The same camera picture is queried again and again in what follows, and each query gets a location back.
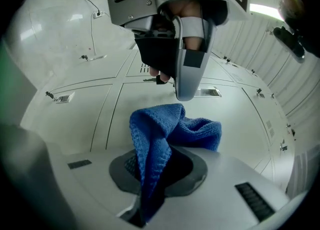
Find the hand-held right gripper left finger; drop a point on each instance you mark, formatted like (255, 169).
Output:
(90, 186)

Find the bank of grey locker doors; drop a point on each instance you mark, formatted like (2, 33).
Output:
(125, 124)

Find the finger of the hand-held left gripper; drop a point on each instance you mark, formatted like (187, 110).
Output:
(190, 79)

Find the person's left hand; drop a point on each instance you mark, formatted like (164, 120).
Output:
(186, 7)

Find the blue microfibre cloth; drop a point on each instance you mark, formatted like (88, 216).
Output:
(155, 134)

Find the white power strip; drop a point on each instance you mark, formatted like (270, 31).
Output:
(97, 14)

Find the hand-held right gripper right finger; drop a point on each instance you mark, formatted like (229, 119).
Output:
(220, 179)

